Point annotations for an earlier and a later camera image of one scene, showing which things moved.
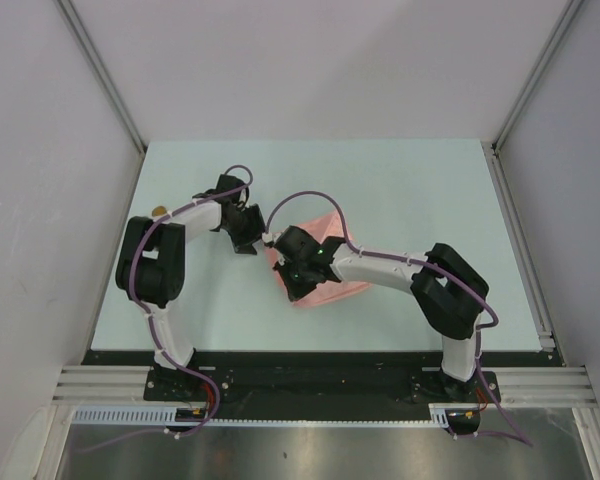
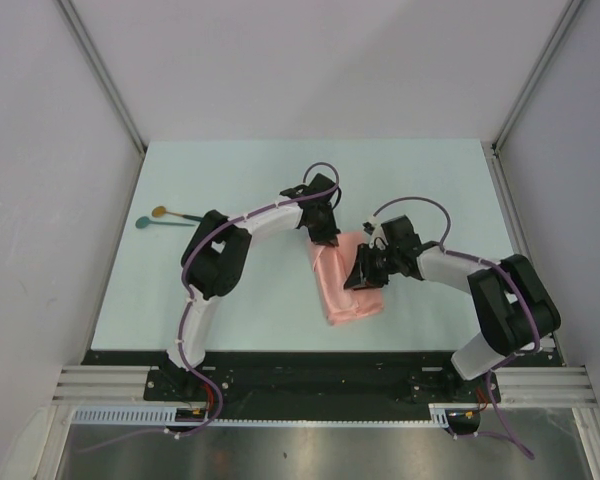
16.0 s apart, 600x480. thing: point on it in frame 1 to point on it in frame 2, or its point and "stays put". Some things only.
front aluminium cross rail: (547, 386) stays put
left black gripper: (242, 244) to (328, 236)
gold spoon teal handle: (159, 211) stays put
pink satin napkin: (323, 292) to (333, 264)
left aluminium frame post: (81, 33) stays put
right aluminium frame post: (565, 19) stays put
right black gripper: (294, 291) to (362, 275)
